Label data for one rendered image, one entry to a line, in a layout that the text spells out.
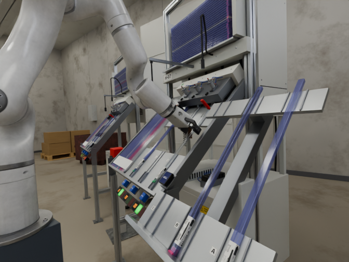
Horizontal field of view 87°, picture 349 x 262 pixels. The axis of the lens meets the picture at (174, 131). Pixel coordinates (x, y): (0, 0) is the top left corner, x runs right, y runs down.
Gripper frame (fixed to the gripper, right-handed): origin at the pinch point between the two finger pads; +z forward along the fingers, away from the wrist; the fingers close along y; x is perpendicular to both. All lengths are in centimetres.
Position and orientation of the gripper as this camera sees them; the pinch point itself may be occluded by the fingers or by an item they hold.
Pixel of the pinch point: (191, 130)
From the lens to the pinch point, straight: 86.2
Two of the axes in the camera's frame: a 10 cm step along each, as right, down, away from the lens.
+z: 6.8, 5.7, 4.7
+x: -4.8, 8.2, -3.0
